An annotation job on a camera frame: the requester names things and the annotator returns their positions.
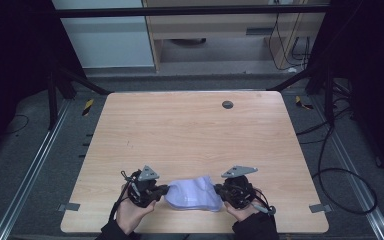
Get person's right hand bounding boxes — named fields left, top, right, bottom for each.
left=224, top=188, right=263, bottom=223

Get wooden desk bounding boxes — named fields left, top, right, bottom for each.
left=142, top=0, right=331, bottom=72

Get black curtain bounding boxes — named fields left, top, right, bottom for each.
left=307, top=0, right=384, bottom=188
left=0, top=0, right=85, bottom=164

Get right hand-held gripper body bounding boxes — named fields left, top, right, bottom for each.
left=220, top=165, right=260, bottom=211

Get white cabinet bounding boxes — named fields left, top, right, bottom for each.
left=51, top=0, right=156, bottom=70

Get yellow-handled tool left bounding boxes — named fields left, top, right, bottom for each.
left=81, top=98, right=95, bottom=117

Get yellow-handled tool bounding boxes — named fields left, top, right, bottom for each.
left=294, top=95, right=315, bottom=111
left=81, top=98, right=95, bottom=117

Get grey tape marker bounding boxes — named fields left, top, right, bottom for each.
left=57, top=202, right=81, bottom=213
left=308, top=203, right=333, bottom=214

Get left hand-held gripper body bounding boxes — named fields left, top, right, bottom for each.
left=121, top=164, right=164, bottom=209

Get hanging black cables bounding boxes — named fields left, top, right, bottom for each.
left=267, top=12, right=312, bottom=73

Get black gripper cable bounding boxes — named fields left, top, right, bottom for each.
left=108, top=170, right=138, bottom=222

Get black cable with grey plug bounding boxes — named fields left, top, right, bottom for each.
left=251, top=188, right=277, bottom=216

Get aluminium floor rail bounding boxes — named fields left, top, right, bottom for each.
left=0, top=99, right=72, bottom=240
left=313, top=95, right=384, bottom=240

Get thin black floor cable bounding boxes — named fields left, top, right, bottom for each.
left=3, top=114, right=30, bottom=136

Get yellow-handled tool right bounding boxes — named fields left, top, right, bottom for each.
left=294, top=95, right=315, bottom=111

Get black horizontal bar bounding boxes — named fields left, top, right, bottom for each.
left=54, top=4, right=332, bottom=19

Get white cloth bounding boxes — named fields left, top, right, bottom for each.
left=164, top=175, right=224, bottom=213

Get person's left hand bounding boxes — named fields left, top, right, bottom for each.
left=115, top=184, right=157, bottom=236

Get long black floor cable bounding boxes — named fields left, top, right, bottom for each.
left=295, top=99, right=379, bottom=216

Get black metal stand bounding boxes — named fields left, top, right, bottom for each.
left=45, top=61, right=113, bottom=132
left=266, top=59, right=336, bottom=127

